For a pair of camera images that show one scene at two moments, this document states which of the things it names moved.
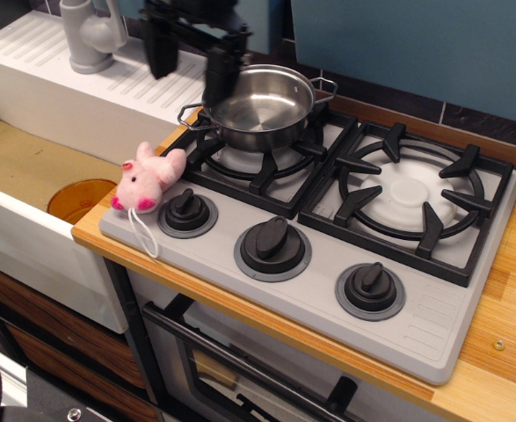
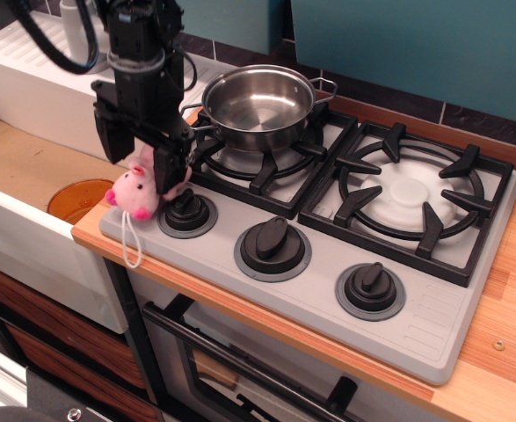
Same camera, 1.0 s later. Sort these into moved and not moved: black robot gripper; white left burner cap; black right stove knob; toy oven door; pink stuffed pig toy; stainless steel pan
Moved: black robot gripper; pink stuffed pig toy
Not moved: stainless steel pan; toy oven door; white left burner cap; black right stove knob
